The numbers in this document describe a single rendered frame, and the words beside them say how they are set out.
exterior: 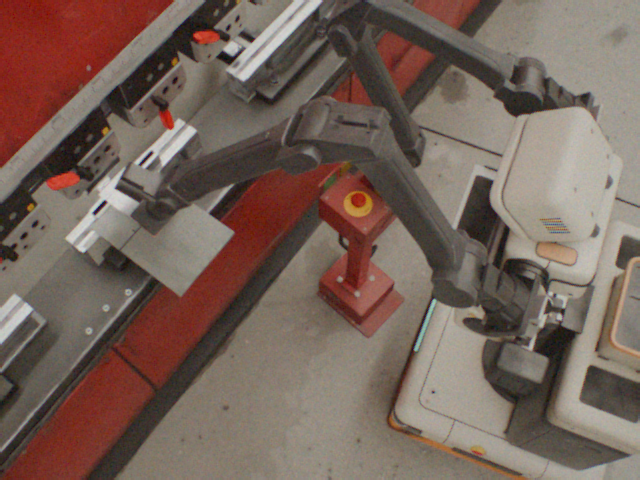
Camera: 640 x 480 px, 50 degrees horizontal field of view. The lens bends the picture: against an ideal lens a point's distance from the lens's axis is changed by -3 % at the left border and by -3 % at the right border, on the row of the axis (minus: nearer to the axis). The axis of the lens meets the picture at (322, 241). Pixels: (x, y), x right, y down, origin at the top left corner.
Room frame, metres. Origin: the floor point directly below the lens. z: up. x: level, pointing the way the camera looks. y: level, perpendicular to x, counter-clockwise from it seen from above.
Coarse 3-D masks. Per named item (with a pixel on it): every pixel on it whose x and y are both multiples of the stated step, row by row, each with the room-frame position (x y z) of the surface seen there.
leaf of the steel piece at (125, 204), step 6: (114, 192) 0.72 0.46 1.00; (108, 198) 0.70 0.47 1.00; (114, 198) 0.70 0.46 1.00; (120, 198) 0.70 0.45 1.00; (126, 198) 0.70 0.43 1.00; (114, 204) 0.69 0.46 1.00; (120, 204) 0.69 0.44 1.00; (126, 204) 0.69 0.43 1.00; (132, 204) 0.69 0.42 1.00; (138, 204) 0.69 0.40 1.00; (120, 210) 0.67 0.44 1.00; (126, 210) 0.67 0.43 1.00; (132, 210) 0.67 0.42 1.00
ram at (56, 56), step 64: (0, 0) 0.68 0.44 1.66; (64, 0) 0.75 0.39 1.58; (128, 0) 0.83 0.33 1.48; (192, 0) 0.94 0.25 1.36; (0, 64) 0.64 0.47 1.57; (64, 64) 0.71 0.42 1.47; (128, 64) 0.80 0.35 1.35; (0, 128) 0.59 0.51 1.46; (64, 128) 0.66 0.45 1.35; (0, 192) 0.54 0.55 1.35
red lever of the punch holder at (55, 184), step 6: (78, 168) 0.64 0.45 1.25; (84, 168) 0.64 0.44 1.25; (66, 174) 0.61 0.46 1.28; (72, 174) 0.61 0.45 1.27; (78, 174) 0.62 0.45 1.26; (84, 174) 0.62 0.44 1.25; (90, 174) 0.62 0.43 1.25; (48, 180) 0.58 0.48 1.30; (54, 180) 0.58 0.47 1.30; (60, 180) 0.59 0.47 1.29; (66, 180) 0.59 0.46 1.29; (72, 180) 0.60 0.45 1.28; (78, 180) 0.61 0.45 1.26; (90, 180) 0.62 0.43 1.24; (48, 186) 0.58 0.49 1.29; (54, 186) 0.57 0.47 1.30; (60, 186) 0.58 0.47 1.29; (66, 186) 0.58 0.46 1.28
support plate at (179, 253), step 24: (120, 216) 0.66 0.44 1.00; (192, 216) 0.66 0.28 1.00; (120, 240) 0.60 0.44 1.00; (144, 240) 0.60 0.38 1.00; (168, 240) 0.60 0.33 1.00; (192, 240) 0.60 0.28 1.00; (216, 240) 0.60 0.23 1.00; (144, 264) 0.54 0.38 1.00; (168, 264) 0.54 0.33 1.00; (192, 264) 0.54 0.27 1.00
